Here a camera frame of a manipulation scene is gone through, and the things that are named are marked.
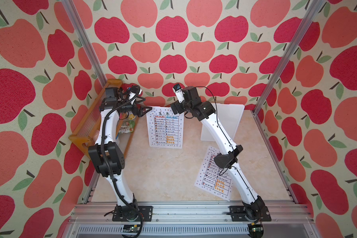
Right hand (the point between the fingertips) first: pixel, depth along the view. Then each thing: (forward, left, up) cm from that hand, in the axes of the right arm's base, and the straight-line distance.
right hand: (178, 103), depth 84 cm
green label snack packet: (0, +39, -26) cm, 47 cm away
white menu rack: (-8, +8, -15) cm, 19 cm away
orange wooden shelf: (-25, +44, -3) cm, 51 cm away
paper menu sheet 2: (-30, -23, -31) cm, 49 cm away
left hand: (-4, +17, +1) cm, 18 cm away
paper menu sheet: (-7, +8, -16) cm, 20 cm away
